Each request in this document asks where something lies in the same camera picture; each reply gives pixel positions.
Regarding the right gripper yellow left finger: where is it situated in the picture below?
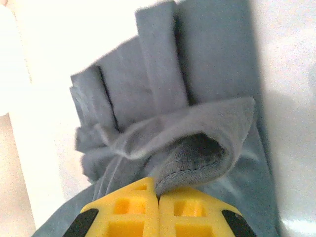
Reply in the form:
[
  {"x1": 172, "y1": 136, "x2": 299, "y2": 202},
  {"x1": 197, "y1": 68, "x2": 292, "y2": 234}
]
[{"x1": 66, "y1": 176, "x2": 160, "y2": 237}]

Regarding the grey t-shirt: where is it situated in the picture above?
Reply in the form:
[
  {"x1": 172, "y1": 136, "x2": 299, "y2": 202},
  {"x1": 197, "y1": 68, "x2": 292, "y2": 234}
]
[{"x1": 31, "y1": 0, "x2": 282, "y2": 237}]

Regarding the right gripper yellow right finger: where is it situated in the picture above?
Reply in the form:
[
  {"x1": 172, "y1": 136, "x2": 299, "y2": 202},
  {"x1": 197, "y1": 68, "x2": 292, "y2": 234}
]
[{"x1": 158, "y1": 186, "x2": 259, "y2": 237}]

